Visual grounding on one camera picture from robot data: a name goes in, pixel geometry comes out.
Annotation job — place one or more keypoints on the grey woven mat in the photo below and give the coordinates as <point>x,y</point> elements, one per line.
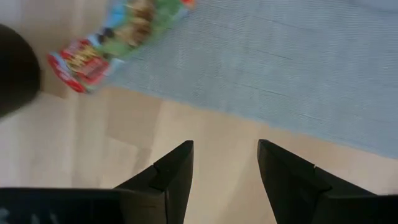
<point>280,62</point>

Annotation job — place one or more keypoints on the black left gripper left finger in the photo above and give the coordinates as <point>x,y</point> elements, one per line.
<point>168,193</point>

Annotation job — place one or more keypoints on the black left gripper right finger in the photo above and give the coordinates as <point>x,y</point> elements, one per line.
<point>289,186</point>

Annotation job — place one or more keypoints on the green plant in black pot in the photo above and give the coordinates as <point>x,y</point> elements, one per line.
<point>15,68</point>

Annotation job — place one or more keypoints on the red-ended granola bar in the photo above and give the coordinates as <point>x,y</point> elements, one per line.
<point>124,34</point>

